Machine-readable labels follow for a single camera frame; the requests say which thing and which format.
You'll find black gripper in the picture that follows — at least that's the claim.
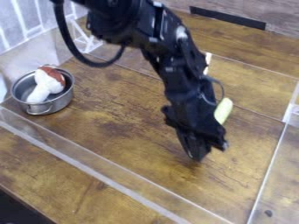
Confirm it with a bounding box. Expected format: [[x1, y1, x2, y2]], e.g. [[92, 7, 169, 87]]
[[160, 101, 229, 163]]

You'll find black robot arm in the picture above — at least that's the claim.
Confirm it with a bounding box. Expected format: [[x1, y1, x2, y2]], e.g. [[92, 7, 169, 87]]
[[71, 0, 228, 161]]

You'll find clear acrylic barrier panel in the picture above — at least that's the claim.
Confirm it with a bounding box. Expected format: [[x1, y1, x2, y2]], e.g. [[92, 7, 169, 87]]
[[0, 106, 234, 224]]

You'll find small silver metal pot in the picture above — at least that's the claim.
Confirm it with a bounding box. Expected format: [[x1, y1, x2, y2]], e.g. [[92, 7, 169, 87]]
[[11, 66, 75, 116]]

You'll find plush mushroom toy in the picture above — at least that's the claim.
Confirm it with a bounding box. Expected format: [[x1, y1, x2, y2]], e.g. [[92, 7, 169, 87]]
[[25, 66, 65, 103]]

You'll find black wall strip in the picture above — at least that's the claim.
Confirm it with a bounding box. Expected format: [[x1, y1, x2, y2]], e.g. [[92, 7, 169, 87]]
[[189, 6, 267, 31]]

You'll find clear acrylic triangular bracket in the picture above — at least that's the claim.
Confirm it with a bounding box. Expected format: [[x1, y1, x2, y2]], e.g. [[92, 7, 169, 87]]
[[65, 17, 105, 54]]

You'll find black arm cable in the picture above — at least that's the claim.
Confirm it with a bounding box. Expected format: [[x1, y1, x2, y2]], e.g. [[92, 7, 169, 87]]
[[52, 0, 127, 68]]

